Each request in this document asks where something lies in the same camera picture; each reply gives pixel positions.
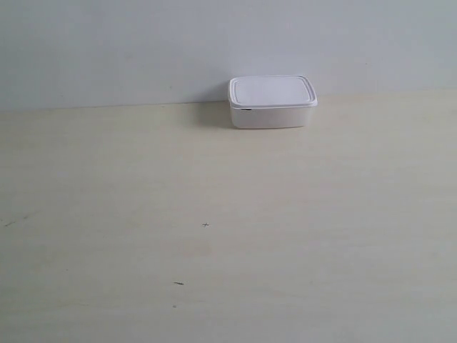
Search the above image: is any white lidded plastic container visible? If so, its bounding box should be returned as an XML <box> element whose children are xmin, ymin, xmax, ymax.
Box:
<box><xmin>228</xmin><ymin>75</ymin><xmax>318</xmax><ymax>129</ymax></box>

